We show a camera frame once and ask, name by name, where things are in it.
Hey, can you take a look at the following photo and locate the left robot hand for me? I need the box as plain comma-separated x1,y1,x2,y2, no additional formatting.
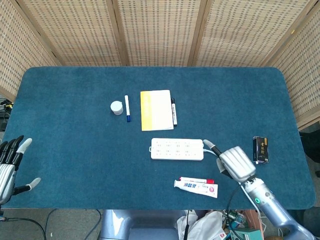
0,135,42,206

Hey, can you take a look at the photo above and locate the silver blue robot base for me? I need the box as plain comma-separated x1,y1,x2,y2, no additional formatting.
99,209,188,240

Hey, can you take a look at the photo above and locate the yellow and white notebook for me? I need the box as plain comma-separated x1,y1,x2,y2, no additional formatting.
140,89,175,132

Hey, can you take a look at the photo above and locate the blue capped marker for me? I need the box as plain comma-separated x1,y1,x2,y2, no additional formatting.
124,94,132,123

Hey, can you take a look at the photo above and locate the small white round jar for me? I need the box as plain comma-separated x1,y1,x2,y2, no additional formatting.
110,100,124,116

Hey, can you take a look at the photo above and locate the woven bamboo folding screen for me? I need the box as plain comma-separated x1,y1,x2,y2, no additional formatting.
0,0,320,131

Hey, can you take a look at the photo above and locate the black capped marker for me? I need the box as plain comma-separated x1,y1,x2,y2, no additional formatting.
170,97,178,127

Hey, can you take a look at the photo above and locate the blue felt table mat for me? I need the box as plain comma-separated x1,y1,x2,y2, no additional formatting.
1,66,316,210

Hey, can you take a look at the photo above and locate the small black box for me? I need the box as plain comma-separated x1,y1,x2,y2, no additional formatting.
252,136,270,165

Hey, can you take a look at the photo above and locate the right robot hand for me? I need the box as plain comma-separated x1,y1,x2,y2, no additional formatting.
202,139,257,183

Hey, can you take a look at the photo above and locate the white plastic bag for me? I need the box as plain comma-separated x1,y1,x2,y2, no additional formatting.
176,211,226,240

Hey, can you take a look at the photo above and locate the black floor cable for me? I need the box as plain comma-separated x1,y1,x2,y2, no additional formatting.
0,209,103,240

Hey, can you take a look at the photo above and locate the red and white tube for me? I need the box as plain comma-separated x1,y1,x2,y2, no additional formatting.
178,176,215,184

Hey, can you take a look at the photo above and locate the teal box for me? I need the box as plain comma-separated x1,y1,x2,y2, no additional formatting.
229,227,262,240

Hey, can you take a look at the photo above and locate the white power strip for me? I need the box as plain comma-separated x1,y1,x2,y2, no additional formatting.
149,138,205,161

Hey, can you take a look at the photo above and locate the white toothpaste tube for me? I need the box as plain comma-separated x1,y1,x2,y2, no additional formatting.
173,179,219,199

